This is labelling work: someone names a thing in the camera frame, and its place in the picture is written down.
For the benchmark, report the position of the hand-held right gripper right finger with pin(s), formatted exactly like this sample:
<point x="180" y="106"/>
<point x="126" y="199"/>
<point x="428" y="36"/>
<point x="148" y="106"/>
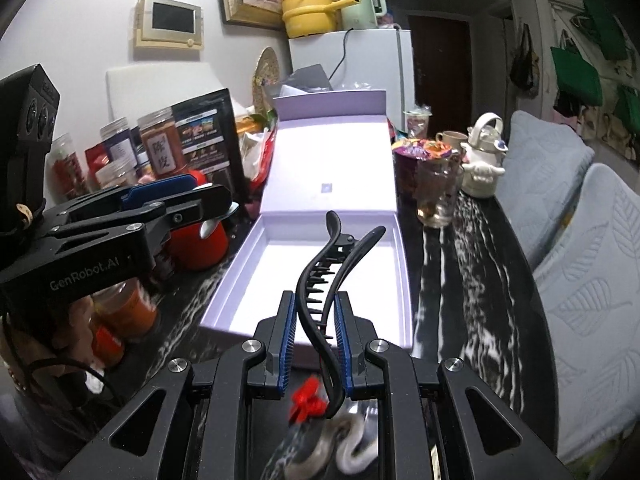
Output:
<point x="344" y="345"/>

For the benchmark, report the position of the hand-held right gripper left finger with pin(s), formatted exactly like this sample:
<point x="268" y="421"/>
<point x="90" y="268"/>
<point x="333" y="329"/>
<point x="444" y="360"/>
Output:
<point x="287" y="345"/>

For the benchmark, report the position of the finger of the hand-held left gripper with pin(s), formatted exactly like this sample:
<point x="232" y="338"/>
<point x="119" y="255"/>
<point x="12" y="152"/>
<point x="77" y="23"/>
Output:
<point x="160" y="187"/>
<point x="200" y="205"/>

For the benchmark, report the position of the red bow hair clip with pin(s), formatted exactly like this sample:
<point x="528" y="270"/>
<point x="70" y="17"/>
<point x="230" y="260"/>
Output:
<point x="306" y="396"/>

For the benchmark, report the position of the grey marbled hair clip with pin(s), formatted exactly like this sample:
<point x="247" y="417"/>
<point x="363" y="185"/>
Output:
<point x="350" y="452"/>

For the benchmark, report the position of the black hair clip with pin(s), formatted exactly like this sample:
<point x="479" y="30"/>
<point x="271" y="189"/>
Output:
<point x="332" y="227"/>

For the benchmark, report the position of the purple gift box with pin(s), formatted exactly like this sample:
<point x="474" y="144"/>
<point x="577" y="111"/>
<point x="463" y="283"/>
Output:
<point x="330" y="160"/>

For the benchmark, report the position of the person's left forearm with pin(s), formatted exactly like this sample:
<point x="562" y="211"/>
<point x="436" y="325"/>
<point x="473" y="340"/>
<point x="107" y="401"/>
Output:
<point x="10" y="385"/>

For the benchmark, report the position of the person's left hand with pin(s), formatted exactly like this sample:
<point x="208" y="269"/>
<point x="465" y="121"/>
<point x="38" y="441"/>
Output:
<point x="82" y="312"/>

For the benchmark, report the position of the brown label spice jar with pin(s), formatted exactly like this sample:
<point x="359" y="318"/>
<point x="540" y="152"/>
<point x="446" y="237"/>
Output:
<point x="162" y="145"/>

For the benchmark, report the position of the red plastic canister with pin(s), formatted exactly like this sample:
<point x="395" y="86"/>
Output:
<point x="195" y="247"/>

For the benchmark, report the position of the small brown powder jar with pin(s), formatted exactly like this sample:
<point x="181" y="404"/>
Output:
<point x="115" y="175"/>

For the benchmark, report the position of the white label jar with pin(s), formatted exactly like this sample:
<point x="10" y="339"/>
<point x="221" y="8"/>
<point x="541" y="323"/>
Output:
<point x="120" y="142"/>

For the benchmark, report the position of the red snack bag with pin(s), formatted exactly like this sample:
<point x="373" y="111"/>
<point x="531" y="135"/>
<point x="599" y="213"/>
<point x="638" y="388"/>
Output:
<point x="97" y="162"/>

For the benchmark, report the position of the jar of red berries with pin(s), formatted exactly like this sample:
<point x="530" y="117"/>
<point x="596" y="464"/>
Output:
<point x="67" y="167"/>

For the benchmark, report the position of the black printed pouch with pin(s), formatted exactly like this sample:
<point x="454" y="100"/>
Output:
<point x="205" y="130"/>

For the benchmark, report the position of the pile of snack packets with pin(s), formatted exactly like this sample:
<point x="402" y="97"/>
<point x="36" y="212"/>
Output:
<point x="257" y="145"/>

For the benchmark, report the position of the orange sauce jar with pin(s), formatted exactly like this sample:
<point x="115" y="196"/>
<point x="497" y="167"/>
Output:
<point x="127" y="310"/>

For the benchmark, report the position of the round woven mat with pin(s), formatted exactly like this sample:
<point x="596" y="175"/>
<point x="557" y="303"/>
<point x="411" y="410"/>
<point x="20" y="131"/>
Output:
<point x="267" y="75"/>

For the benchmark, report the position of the grey paper bag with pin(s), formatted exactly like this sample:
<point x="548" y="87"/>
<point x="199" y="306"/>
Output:
<point x="310" y="80"/>

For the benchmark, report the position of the red label jar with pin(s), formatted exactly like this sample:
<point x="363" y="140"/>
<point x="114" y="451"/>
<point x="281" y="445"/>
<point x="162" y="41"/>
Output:
<point x="107" y="347"/>

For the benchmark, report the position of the clear glass cup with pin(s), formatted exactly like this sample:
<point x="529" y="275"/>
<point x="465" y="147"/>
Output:
<point x="437" y="195"/>

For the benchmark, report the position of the purple candy bag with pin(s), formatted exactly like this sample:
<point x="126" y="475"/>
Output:
<point x="407" y="160"/>

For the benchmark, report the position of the white crumpled tissue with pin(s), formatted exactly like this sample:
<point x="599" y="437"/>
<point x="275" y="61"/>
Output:
<point x="95" y="382"/>

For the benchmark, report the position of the yellow pot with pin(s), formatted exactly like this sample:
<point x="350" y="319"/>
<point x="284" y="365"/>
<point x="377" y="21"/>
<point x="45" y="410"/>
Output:
<point x="305" y="15"/>

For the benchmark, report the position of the white fridge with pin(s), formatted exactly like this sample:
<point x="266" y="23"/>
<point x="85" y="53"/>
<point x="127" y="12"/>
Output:
<point x="370" y="60"/>

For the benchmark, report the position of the white ceramic teapot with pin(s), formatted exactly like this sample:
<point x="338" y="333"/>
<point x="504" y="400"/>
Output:
<point x="482" y="160"/>

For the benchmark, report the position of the wrapped plastic cup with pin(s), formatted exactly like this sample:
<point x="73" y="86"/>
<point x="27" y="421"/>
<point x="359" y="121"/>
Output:
<point x="416" y="122"/>

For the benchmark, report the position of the beige mug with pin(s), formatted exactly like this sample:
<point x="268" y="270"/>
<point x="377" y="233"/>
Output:
<point x="452" y="139"/>

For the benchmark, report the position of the green electric kettle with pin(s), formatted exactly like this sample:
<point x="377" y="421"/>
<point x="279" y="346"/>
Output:
<point x="357" y="5"/>

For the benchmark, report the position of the grey leaf pattern cushion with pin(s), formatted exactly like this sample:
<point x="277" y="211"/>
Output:
<point x="540" y="170"/>
<point x="595" y="285"/>

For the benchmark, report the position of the dark wooden door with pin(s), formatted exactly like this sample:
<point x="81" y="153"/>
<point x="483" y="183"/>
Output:
<point x="440" y="70"/>

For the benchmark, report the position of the black handbag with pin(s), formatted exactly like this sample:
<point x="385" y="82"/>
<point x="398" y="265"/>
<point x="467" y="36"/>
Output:
<point x="524" y="65"/>

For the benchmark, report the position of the green tote bag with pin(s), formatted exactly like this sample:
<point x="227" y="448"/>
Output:
<point x="605" y="30"/>
<point x="577" y="77"/>
<point x="630" y="110"/>

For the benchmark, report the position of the wall intercom panel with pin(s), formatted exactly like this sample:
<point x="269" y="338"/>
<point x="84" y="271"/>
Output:
<point x="170" y="17"/>

